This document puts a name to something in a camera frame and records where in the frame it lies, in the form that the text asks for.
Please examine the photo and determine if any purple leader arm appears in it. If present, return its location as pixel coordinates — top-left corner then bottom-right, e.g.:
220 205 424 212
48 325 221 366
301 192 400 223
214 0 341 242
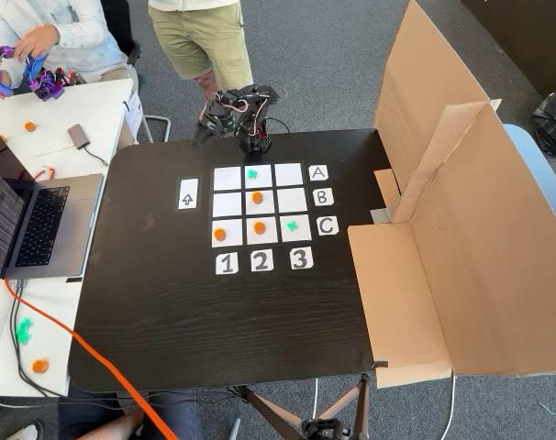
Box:
0 44 68 103

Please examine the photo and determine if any white paper grid square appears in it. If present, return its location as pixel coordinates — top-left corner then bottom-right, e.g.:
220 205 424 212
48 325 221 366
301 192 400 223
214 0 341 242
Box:
212 219 243 248
277 188 308 214
275 163 303 187
245 165 273 189
245 190 276 215
246 216 278 245
280 214 313 242
213 192 243 217
214 166 242 191

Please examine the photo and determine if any light blue round table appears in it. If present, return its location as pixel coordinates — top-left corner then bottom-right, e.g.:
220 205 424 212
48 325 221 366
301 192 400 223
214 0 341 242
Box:
502 122 556 230

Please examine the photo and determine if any person's left hand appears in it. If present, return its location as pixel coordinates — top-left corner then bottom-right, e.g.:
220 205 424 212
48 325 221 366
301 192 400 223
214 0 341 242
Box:
12 23 61 60

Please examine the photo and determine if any white arrow paper sheet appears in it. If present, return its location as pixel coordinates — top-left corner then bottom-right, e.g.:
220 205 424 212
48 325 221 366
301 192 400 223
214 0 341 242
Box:
177 177 200 211

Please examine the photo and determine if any white paper sign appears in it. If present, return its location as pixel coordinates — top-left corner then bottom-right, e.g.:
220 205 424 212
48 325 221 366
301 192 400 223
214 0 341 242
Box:
124 89 144 135

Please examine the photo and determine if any person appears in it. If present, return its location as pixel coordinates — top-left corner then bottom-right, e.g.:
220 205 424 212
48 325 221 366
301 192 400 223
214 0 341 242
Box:
148 0 254 100
5 387 201 440
0 0 137 100

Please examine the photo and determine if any grey usb hub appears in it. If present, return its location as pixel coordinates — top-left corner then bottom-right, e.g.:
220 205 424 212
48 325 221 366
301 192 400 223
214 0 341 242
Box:
67 123 92 150

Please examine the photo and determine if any paper label number 1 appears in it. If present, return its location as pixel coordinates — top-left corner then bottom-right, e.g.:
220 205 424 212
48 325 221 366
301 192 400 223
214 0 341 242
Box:
215 252 239 276

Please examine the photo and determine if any black chair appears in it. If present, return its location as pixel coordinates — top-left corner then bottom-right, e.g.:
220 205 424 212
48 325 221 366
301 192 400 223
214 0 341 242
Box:
101 0 144 88

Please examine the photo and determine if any paper label number 2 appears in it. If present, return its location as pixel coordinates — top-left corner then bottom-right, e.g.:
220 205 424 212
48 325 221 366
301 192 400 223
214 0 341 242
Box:
250 249 274 272

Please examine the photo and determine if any paper label number 3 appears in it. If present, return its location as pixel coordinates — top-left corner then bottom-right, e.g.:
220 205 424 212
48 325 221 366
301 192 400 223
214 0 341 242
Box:
290 247 314 270

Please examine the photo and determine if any grey open laptop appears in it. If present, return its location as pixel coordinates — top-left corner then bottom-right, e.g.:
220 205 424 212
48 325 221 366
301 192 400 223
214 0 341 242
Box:
0 132 106 280

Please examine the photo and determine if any large brown cardboard box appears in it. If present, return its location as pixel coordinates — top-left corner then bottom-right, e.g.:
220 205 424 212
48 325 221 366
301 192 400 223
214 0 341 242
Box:
346 0 556 390

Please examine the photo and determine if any dark cabinet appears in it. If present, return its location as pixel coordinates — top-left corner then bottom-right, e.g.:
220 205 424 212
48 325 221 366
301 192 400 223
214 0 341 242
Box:
461 0 556 100

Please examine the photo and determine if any black brown tripod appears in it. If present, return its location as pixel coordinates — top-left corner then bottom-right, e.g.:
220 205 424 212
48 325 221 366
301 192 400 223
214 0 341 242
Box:
227 373 375 440

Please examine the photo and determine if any black plastic bag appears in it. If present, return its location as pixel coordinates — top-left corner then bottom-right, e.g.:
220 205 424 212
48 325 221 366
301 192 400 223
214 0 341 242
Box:
529 86 556 160

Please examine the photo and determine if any silver metal tube frame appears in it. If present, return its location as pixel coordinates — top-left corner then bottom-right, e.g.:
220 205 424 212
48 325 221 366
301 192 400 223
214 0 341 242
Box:
142 114 172 143

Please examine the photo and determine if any short black hub cable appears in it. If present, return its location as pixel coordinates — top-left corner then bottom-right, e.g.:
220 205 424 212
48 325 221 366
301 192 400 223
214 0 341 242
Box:
83 145 110 167

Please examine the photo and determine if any thick orange cable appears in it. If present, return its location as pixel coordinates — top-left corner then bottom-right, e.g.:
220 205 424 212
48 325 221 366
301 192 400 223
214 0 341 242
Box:
3 277 181 440

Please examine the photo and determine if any long black cable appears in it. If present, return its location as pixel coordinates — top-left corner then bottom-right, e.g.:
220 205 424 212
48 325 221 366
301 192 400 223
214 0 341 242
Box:
9 279 242 410

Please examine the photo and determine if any teal string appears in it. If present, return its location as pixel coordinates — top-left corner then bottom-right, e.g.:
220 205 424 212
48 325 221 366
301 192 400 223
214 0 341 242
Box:
537 373 556 416

